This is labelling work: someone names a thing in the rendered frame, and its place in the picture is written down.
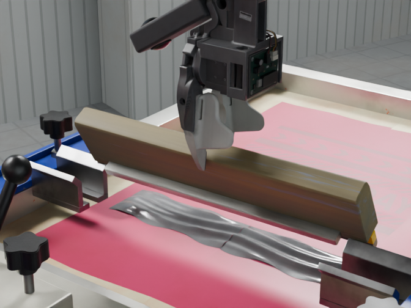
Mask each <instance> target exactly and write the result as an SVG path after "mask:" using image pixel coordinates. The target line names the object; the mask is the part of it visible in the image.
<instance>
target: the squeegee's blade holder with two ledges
mask: <svg viewBox="0 0 411 308"><path fill-rule="evenodd" d="M104 170H105V171H106V173H107V174H109V175H113V176H115V177H119V178H123V179H125V180H128V181H131V182H135V183H138V184H140V185H144V186H148V187H150V188H154V189H157V190H160V191H164V192H166V193H170V194H173V195H176V196H179V197H183V198H186V199H189V200H192V201H195V202H199V203H201V204H204V205H208V206H211V207H214V208H218V209H220V210H224V211H228V212H230V213H233V214H236V215H240V216H243V217H246V218H250V219H253V220H255V221H259V222H263V223H265V224H268V225H271V226H275V227H278V228H281V229H284V230H288V231H290V232H294V233H297V234H300V235H304V236H306V237H310V238H314V239H316V240H319V241H323V242H326V243H329V244H332V245H338V243H339V241H340V239H341V237H342V236H341V232H340V231H337V230H334V229H330V228H328V227H324V226H321V225H318V224H314V223H312V222H308V221H304V220H301V219H298V218H294V217H292V216H288V215H285V214H281V213H278V212H275V211H272V210H268V209H265V208H261V207H258V206H255V205H252V204H249V203H245V202H242V201H239V200H235V199H232V198H229V197H225V196H222V195H219V194H215V193H213V192H209V191H205V190H203V189H199V188H195V187H193V186H189V185H186V184H183V183H179V182H176V181H173V180H169V179H167V178H163V177H159V176H156V175H153V174H149V173H147V172H143V171H140V170H137V169H133V168H130V167H127V166H123V165H120V164H117V163H113V162H110V161H109V163H108V164H107V165H106V166H105V168H104Z"/></svg>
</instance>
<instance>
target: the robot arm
mask: <svg viewBox="0 0 411 308"><path fill-rule="evenodd" d="M209 19H212V20H210V21H208V22H206V23H204V24H202V23H203V22H205V21H207V20H209ZM200 24H202V25H200ZM198 25H200V26H198ZM196 26H198V27H196ZM195 27H196V28H195ZM193 28H194V29H193ZM190 29H192V30H191V31H190V37H187V43H186V45H185V47H184V49H183V51H182V52H183V56H182V65H181V66H180V67H179V68H180V75H179V81H178V85H177V108H178V112H179V119H180V125H181V128H182V129H183V132H184V135H185V139H186V142H187V145H188V148H189V150H190V153H191V155H192V157H193V159H194V161H195V163H196V165H197V167H198V169H199V170H201V171H204V170H205V169H206V158H207V152H206V149H228V148H230V147H231V146H232V145H233V143H234V133H235V132H245V131H260V130H261V129H263V127H264V125H265V122H264V117H263V115H262V114H261V113H260V112H258V111H257V110H255V109H254V108H253V107H251V106H250V105H249V103H248V101H247V99H249V98H251V97H253V96H255V95H257V94H259V93H261V92H263V91H265V90H267V89H269V88H271V87H273V86H275V85H276V84H277V83H281V82H282V67H283V36H282V35H276V34H275V33H274V32H273V31H271V30H268V29H267V0H187V1H185V2H183V3H181V4H180V5H178V6H177V7H175V8H173V9H171V10H170V11H168V12H166V13H164V14H163V15H161V16H159V17H152V18H149V19H147V20H146V21H145V22H143V24H142V26H141V27H140V28H139V29H137V30H135V31H133V32H132V33H131V34H130V40H131V42H132V44H133V46H134V47H135V50H136V52H137V53H142V52H145V51H147V50H150V49H151V50H155V51H157V50H162V49H164V48H166V47H167V46H168V45H169V44H170V43H171V41H172V39H174V38H176V37H178V36H180V35H182V34H183V33H185V32H187V31H189V30H190ZM267 31H269V32H271V33H273V34H270V33H268V32H267ZM205 88H208V89H212V91H211V92H207V93H203V89H205Z"/></svg>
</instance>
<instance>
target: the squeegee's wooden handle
mask: <svg viewBox="0 0 411 308"><path fill-rule="evenodd" d="M75 127H76V129H77V130H78V132H79V134H80V136H81V137H82V139H83V141H84V143H85V145H86V146H87V148H88V150H89V151H90V153H91V155H92V157H93V159H94V160H95V161H98V162H101V163H104V164H108V163H109V161H110V162H113V163H117V164H120V165H123V166H127V167H130V168H133V169H137V170H139V171H143V172H147V173H149V174H153V175H156V176H159V177H163V178H167V179H169V180H173V181H175V182H179V183H183V184H186V185H189V186H193V187H195V188H199V189H203V190H205V191H209V192H212V193H215V194H219V195H222V196H225V197H229V198H232V199H235V200H239V201H242V202H245V203H248V204H252V205H255V206H258V207H261V208H265V209H268V210H272V211H275V212H278V213H281V214H284V215H288V216H292V217H294V218H298V219H301V220H304V221H308V222H312V223H314V224H318V225H320V226H324V227H328V228H330V229H334V230H337V231H340V232H341V236H342V237H345V238H351V239H353V240H357V241H361V242H363V243H367V242H368V241H369V239H370V237H371V235H372V233H373V231H374V229H375V227H376V225H377V224H378V220H377V215H376V210H375V207H374V202H373V199H372V194H371V189H370V185H369V184H368V182H366V181H362V180H358V179H355V178H350V177H346V176H343V175H339V174H335V173H332V172H328V171H325V170H321V169H316V168H314V167H309V166H306V165H302V164H298V163H294V162H291V161H287V160H284V159H279V158H275V157H272V156H268V155H264V154H261V153H257V152H253V151H250V150H245V149H243V148H238V147H234V146H231V147H230V148H227V149H206V152H207V158H206V166H205V170H199V169H198V167H197V165H196V163H195V161H194V159H193V157H192V155H191V153H190V150H189V148H188V145H187V142H186V139H185V135H184V133H182V132H179V131H174V130H170V129H167V128H163V127H160V126H156V125H152V124H149V123H145V122H140V121H138V120H133V119H129V118H126V117H122V116H119V115H115V114H111V113H108V112H103V111H99V110H96V109H92V108H88V107H85V108H84V109H83V110H82V111H81V112H80V114H79V115H78V116H77V118H76V119H75Z"/></svg>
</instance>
